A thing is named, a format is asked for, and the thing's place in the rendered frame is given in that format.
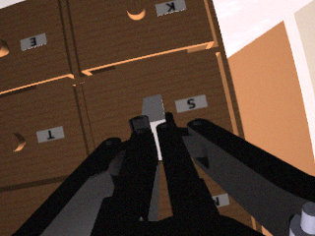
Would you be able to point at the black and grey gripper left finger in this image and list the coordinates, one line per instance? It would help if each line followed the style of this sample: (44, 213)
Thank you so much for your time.
(83, 204)

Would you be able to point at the small brown chest of drawers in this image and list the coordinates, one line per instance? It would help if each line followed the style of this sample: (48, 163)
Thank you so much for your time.
(80, 77)

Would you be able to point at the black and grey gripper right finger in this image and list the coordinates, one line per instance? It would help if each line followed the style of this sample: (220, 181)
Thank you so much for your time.
(278, 195)

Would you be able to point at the dark brown wooden drawer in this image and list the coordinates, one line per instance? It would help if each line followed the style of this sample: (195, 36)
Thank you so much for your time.
(226, 205)
(190, 88)
(15, 210)
(111, 34)
(34, 48)
(49, 138)

